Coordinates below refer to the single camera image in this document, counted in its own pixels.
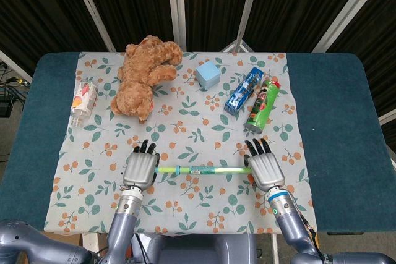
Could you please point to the green and blue toy stick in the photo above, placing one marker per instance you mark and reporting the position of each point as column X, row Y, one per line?
column 201, row 170

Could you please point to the light blue foam cube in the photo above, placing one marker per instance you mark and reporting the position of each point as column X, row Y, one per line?
column 207, row 74

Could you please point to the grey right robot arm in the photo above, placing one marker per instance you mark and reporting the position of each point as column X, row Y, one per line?
column 290, row 223

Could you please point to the brown cardboard box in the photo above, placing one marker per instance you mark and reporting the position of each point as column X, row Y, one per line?
column 66, row 237

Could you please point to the black power box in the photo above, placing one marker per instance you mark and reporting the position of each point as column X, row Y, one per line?
column 5, row 107

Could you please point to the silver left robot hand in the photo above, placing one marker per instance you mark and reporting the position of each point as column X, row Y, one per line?
column 140, row 168

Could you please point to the brown plush teddy bear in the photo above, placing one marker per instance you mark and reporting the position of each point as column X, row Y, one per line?
column 139, row 72

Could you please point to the grey robot torso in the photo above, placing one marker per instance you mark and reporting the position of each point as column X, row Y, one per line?
column 198, row 250

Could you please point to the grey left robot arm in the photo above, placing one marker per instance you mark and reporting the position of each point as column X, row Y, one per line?
column 123, row 220

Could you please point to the floral print tablecloth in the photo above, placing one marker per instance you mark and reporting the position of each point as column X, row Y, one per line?
column 191, row 208

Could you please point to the dark folding screen white frames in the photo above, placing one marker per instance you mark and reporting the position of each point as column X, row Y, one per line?
column 139, row 4

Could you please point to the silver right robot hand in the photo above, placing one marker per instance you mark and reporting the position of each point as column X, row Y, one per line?
column 266, row 169

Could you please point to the clear plastic bottle fruit label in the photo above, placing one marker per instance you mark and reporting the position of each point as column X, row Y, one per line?
column 84, row 97

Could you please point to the blue cookie box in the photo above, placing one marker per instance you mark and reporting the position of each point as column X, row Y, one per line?
column 242, row 91

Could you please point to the green chips can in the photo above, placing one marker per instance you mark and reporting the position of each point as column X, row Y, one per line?
column 263, row 106

